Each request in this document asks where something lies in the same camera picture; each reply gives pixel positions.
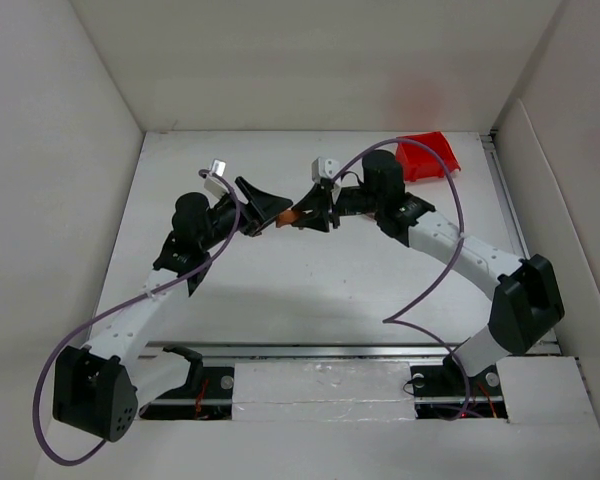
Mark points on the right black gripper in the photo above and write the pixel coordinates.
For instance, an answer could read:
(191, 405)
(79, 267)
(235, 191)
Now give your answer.
(331, 204)

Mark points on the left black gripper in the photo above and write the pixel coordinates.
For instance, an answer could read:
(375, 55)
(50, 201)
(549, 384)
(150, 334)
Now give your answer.
(247, 213)

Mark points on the orange arch wood block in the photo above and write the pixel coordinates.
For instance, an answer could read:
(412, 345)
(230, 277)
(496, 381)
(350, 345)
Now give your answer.
(287, 217)

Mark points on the red plastic bin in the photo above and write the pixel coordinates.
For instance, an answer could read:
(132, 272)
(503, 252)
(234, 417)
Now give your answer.
(419, 164)

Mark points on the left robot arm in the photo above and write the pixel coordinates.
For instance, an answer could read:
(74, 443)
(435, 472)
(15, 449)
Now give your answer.
(99, 387)

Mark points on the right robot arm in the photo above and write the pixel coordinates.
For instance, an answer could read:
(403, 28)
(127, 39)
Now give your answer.
(525, 299)

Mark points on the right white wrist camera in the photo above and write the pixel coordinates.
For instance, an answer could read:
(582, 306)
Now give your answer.
(323, 174)

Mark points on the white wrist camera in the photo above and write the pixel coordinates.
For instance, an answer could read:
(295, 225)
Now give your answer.
(323, 174)
(213, 181)

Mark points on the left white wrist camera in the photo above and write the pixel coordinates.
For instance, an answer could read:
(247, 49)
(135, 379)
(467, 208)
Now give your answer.
(213, 181)

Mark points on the aluminium front rail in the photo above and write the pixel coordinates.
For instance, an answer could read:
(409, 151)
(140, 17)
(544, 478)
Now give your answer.
(261, 351)

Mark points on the aluminium side rail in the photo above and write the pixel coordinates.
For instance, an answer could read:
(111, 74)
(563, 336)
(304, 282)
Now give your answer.
(516, 236)

